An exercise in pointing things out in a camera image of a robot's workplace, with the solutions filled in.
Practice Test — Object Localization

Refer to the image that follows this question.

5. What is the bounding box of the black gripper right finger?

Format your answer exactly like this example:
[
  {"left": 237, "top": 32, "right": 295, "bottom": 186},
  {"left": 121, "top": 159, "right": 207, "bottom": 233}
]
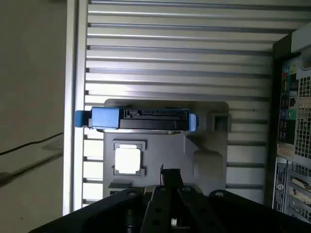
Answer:
[{"left": 171, "top": 168, "right": 311, "bottom": 233}]

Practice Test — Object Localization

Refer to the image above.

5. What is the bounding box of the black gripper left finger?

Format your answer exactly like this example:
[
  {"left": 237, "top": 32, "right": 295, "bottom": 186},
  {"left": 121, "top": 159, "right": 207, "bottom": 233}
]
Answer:
[{"left": 31, "top": 164, "right": 172, "bottom": 233}]

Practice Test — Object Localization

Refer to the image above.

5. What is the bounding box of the hard disk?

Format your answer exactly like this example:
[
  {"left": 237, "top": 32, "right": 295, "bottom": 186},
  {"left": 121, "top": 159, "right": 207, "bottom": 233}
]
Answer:
[{"left": 74, "top": 106, "right": 200, "bottom": 133}]

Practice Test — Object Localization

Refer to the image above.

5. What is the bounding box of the silver CPU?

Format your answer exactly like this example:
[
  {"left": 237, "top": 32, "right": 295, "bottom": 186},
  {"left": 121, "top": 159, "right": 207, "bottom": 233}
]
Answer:
[{"left": 114, "top": 144, "right": 142, "bottom": 174}]

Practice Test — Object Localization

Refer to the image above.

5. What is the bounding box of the grey plastic parts rack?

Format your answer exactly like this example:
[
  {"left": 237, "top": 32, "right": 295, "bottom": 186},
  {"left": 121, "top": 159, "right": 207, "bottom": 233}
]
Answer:
[{"left": 103, "top": 98, "right": 232, "bottom": 202}]

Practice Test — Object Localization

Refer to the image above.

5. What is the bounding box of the open black PC case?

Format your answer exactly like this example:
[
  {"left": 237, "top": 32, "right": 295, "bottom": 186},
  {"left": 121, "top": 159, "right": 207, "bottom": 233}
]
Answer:
[{"left": 268, "top": 24, "right": 311, "bottom": 220}]

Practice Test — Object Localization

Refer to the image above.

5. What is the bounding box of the thin black floor cable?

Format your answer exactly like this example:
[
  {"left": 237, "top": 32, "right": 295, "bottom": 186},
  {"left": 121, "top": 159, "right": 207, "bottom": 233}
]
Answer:
[{"left": 0, "top": 132, "right": 65, "bottom": 156}]

